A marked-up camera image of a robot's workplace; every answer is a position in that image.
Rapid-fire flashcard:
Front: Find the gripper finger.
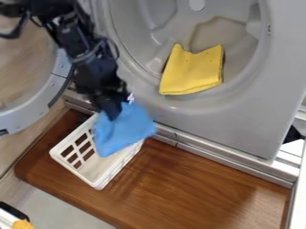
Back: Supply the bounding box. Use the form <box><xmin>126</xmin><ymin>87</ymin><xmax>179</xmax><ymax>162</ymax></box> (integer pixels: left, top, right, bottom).
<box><xmin>95</xmin><ymin>94</ymin><xmax>126</xmax><ymax>122</ymax></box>

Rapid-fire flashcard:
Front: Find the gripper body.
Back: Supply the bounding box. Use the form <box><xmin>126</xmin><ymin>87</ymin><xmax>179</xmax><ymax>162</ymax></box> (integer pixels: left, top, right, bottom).
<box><xmin>72</xmin><ymin>55</ymin><xmax>131</xmax><ymax>106</ymax></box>

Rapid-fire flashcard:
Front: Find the blue cloth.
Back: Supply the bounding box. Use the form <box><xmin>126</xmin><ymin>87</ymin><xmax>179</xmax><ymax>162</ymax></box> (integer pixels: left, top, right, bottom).
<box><xmin>91</xmin><ymin>100</ymin><xmax>157</xmax><ymax>158</ymax></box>

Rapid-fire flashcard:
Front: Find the white basket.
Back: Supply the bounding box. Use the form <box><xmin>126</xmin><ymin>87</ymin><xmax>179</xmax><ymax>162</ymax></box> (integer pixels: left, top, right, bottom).
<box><xmin>47</xmin><ymin>112</ymin><xmax>146</xmax><ymax>191</ymax></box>

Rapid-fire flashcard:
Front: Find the washing machine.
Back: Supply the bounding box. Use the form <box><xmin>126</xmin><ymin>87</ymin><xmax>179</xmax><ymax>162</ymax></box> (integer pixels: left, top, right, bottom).
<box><xmin>0</xmin><ymin>0</ymin><xmax>306</xmax><ymax>190</ymax></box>

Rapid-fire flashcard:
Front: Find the yellow cloth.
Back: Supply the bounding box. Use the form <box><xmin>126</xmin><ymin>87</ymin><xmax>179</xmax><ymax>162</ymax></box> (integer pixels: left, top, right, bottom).
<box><xmin>157</xmin><ymin>43</ymin><xmax>226</xmax><ymax>97</ymax></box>

